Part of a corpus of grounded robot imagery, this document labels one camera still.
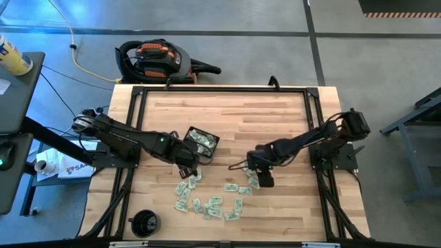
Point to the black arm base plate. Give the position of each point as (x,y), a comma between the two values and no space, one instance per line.
(117,162)
(344,158)

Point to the black orange shop vacuum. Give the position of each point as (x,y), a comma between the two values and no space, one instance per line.
(158,62)

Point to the dark grey desk shelf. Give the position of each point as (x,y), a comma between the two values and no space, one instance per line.
(13,186)

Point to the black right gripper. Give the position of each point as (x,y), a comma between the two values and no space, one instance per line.
(262,160)

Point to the black computer mouse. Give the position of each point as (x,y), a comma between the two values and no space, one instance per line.
(7,155)

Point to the white paper label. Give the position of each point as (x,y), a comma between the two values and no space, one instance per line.
(3,86)

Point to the white printed paper sheet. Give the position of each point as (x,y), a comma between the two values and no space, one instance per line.
(74,170)

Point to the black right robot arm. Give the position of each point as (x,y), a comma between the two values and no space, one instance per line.
(303,141)

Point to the yellow wipes canister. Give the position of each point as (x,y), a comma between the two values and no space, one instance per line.
(13,58)

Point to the dark low side table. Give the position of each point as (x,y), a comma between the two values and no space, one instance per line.
(27,199)

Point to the white paper cup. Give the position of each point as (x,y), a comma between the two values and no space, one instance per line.
(43,167)

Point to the black mesh plastic basket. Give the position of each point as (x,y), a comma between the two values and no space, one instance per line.
(206,154)

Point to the black mug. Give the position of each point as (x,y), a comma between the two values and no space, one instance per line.
(144,224)

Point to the hazard striped floor mat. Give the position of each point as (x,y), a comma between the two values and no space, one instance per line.
(396,7)

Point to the silver metal bracket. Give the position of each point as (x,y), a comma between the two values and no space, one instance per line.
(127,244)
(320,245)

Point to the black aluminium table frame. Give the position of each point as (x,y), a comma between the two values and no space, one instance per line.
(224,89)

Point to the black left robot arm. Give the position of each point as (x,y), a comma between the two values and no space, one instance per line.
(120,134)

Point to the black table clamp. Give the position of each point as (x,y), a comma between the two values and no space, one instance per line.
(167,84)
(274,82)

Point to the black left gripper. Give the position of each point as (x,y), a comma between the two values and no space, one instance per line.
(175,151)

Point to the dark grey desk top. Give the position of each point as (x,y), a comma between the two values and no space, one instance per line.
(20,103)

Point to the black desk support beam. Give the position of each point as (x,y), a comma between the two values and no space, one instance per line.
(51,137)

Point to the blue metal cart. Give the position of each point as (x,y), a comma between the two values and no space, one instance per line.
(410,151)

